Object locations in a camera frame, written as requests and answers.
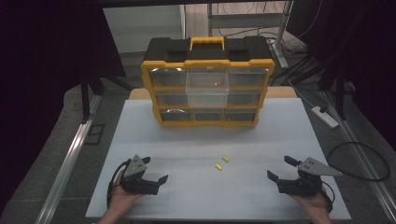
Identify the dark curtain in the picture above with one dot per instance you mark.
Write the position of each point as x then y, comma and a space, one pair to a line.
40, 62
358, 46

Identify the small yellow earplug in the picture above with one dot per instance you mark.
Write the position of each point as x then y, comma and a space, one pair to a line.
219, 167
226, 159

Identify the set of small organizer drawers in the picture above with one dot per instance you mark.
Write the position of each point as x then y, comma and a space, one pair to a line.
168, 77

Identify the metal floor rail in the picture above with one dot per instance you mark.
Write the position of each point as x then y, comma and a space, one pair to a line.
364, 158
67, 168

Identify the person's left hand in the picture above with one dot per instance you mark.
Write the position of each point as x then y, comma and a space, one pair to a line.
121, 200

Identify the light wooden board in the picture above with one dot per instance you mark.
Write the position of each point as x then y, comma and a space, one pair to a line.
281, 92

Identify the person's right hand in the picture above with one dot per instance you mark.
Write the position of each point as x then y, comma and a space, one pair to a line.
316, 205

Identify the black plug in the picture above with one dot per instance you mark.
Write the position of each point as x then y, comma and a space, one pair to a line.
323, 109

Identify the clear plastic drawer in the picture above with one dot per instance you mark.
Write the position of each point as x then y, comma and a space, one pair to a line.
207, 95

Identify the white power strip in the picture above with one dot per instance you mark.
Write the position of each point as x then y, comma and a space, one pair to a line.
327, 118

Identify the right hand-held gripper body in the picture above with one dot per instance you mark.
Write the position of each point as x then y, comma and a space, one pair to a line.
300, 186

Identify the yellow and black organizer cabinet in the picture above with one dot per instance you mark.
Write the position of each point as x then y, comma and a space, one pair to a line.
169, 51

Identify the black stand legs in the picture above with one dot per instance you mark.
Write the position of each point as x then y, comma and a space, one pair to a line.
84, 99
341, 93

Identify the grey metal stand leg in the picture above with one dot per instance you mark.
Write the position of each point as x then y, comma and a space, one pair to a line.
281, 37

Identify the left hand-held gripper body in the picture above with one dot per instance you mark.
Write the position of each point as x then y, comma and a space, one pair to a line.
137, 183

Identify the black rectangular floor frame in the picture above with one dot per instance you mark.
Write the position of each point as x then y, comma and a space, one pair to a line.
95, 134

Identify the grey metal table frame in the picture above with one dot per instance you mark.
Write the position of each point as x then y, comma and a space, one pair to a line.
243, 20

